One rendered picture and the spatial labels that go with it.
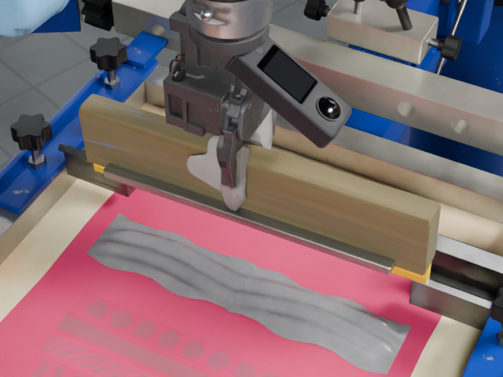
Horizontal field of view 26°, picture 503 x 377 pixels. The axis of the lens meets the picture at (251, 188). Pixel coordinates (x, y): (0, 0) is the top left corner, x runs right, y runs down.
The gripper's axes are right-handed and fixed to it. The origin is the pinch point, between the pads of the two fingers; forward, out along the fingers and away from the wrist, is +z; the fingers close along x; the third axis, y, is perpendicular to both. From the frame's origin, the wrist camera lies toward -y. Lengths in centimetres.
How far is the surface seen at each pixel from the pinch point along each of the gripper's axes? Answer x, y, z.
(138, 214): -2.8, 15.9, 13.8
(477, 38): -54, -8, 15
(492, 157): -84, -8, 62
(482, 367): 3.3, -26.8, 9.1
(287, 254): -5.0, -2.1, 13.8
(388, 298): -4.3, -14.4, 13.7
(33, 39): -124, 132, 109
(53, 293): 11.5, 17.9, 13.8
